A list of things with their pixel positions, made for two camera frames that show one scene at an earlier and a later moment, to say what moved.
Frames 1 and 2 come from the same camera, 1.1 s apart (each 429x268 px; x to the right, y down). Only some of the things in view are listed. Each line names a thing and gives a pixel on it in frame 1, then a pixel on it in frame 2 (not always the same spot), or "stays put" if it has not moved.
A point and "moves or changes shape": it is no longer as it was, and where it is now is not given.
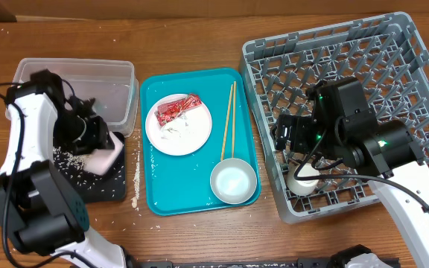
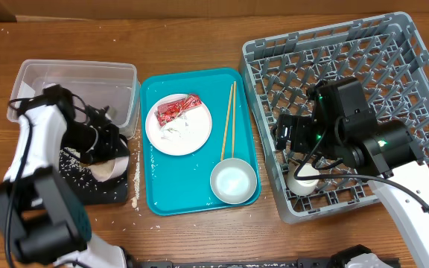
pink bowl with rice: (100, 160) moves or changes shape
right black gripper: (299, 124) stays put
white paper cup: (302, 187) stays put
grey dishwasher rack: (389, 56) stays put
